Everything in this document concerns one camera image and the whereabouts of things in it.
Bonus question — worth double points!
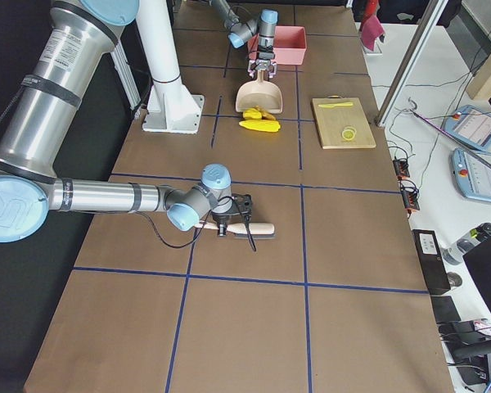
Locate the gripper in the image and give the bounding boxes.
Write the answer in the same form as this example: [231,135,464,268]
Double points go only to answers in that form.
[211,202,238,237]
[247,35,277,78]

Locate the aluminium frame post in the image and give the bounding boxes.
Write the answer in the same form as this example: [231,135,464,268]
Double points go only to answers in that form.
[375,0,448,127]

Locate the yellow toy corn cob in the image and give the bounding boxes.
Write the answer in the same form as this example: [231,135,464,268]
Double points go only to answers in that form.
[239,120,281,133]

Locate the white pillar mount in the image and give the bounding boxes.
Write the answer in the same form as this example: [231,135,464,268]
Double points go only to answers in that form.
[136,0,205,134]

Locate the white stand with pole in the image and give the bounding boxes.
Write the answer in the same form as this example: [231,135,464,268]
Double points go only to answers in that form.
[407,97,491,183]

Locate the magenta cloth on chair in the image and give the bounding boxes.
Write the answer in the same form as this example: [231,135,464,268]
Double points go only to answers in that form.
[359,0,385,52]

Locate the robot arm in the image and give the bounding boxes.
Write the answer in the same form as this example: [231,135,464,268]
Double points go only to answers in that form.
[0,1,232,246]
[209,0,278,79]

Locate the pink plastic bin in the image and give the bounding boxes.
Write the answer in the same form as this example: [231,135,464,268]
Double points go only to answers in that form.
[246,25,308,66]

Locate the wooden handle black brush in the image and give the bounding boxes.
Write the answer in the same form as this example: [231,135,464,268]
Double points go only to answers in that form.
[195,222,275,240]

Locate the wooden cutting board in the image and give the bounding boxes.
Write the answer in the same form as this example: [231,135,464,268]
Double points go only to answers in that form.
[312,97,376,149]

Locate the black box on desk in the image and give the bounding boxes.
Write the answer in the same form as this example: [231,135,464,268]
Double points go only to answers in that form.
[412,229,450,296]

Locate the pink dustpan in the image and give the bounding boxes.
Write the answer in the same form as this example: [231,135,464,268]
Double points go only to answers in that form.
[235,70,283,114]

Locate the yellow-green plastic knife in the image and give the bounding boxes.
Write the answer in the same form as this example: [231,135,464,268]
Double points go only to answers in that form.
[318,102,354,109]

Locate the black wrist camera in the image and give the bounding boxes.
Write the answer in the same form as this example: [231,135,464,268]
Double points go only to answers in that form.
[227,193,253,222]

